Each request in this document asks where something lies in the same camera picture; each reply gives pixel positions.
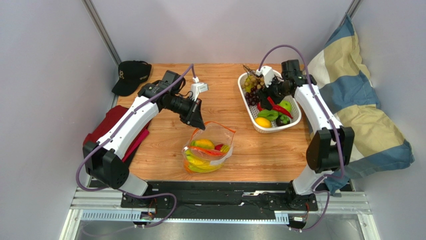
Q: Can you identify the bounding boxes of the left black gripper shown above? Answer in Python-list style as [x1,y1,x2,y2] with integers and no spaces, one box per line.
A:
[164,94,205,131]

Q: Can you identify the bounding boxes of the long red chili pepper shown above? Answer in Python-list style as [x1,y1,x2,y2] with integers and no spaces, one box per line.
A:
[267,96,293,119]

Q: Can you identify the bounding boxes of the watermelon slice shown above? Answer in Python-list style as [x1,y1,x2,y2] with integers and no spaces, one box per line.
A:
[188,146,225,157]

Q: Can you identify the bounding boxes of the clear orange zip top bag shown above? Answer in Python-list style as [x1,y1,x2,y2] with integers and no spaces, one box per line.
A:
[181,121,236,174]

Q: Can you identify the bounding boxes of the red pomegranate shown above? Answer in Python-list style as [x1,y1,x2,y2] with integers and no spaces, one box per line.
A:
[214,144,224,151]

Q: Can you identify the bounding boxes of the yellow banana bunch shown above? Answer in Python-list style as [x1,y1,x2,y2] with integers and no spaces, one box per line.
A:
[182,146,232,173]

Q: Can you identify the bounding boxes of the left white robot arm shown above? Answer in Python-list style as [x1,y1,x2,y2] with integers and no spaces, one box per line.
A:
[83,70,209,196]

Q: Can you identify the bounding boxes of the dark purple grape bunch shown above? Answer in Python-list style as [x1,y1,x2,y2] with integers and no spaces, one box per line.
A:
[244,87,260,106]

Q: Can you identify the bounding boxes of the white perforated plastic basket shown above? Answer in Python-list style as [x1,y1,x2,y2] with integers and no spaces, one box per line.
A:
[237,70,302,134]

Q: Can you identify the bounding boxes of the yellow lemon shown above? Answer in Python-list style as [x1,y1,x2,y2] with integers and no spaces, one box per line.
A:
[254,117,272,128]

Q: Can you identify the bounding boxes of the dark purple mangosteen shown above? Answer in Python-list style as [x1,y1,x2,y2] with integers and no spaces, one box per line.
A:
[275,114,291,127]

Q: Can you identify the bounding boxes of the brown longan bunch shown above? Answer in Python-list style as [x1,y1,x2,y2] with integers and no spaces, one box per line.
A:
[241,65,264,93]

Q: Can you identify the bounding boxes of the pink folded cloth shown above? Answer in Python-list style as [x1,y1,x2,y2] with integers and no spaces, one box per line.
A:
[122,128,150,165]

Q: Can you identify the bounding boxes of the black baseball cap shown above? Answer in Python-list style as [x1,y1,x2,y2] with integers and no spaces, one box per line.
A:
[111,60,152,97]

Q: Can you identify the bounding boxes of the blue yellow checked pillow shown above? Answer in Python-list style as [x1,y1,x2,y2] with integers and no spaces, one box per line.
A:
[307,16,415,194]

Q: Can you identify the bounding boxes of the dark red folded cloth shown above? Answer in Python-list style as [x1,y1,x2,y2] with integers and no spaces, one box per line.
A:
[83,105,151,145]

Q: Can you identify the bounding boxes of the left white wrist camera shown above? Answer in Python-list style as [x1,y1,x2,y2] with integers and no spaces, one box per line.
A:
[190,77,209,101]

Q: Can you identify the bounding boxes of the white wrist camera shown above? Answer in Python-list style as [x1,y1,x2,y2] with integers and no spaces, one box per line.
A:
[190,77,209,101]
[255,66,276,88]

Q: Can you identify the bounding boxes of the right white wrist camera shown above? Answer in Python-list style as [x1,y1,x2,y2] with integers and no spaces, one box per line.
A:
[255,66,276,88]

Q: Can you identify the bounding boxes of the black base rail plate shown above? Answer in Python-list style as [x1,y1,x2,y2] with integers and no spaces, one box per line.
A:
[119,179,354,221]

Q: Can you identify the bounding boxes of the silver aluminium frame rail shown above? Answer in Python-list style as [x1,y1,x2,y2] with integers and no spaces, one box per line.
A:
[82,0,122,66]

